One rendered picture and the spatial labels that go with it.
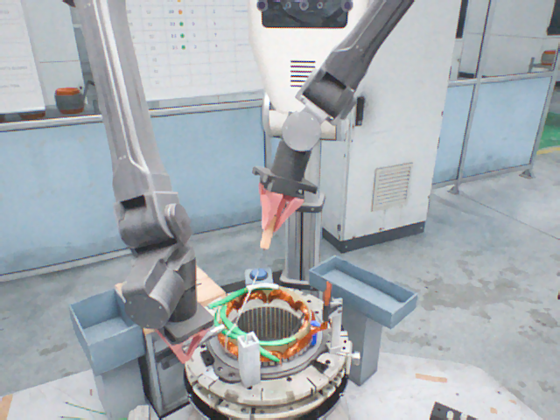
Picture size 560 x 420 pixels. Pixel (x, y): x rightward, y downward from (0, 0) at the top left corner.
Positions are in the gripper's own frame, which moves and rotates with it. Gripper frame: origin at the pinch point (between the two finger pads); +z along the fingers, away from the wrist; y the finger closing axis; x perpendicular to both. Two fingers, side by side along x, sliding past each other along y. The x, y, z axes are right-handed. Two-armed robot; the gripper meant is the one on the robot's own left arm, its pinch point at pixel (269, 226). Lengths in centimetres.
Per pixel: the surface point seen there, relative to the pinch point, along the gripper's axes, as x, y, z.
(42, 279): 239, -34, 134
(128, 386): 22, -11, 50
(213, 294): 23.4, 2.6, 25.6
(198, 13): 221, 18, -58
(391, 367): 15, 55, 37
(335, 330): -7.4, 15.4, 14.8
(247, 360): -9.5, -1.1, 20.4
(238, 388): -8.4, -0.4, 26.6
